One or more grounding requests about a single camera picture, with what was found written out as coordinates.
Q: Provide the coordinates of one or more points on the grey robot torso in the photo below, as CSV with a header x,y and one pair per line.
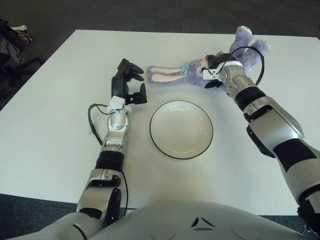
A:
x,y
160,225

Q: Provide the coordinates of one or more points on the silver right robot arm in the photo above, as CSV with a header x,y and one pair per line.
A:
x,y
275,125

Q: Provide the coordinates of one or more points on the black chair base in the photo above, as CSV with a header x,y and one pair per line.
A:
x,y
27,63

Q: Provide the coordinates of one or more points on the purple plush bunny doll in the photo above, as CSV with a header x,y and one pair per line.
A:
x,y
195,76

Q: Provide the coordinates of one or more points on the dark pile of bags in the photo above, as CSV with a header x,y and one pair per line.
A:
x,y
10,42

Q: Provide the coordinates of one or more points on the white shoe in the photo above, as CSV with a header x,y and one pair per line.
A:
x,y
22,27

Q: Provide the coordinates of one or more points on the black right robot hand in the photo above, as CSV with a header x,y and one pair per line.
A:
x,y
216,61

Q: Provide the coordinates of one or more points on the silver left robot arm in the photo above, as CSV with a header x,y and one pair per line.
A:
x,y
117,122

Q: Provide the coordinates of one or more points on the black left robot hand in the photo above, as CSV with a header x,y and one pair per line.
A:
x,y
118,85

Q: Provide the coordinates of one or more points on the white plate with black rim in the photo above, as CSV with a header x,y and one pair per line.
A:
x,y
181,130

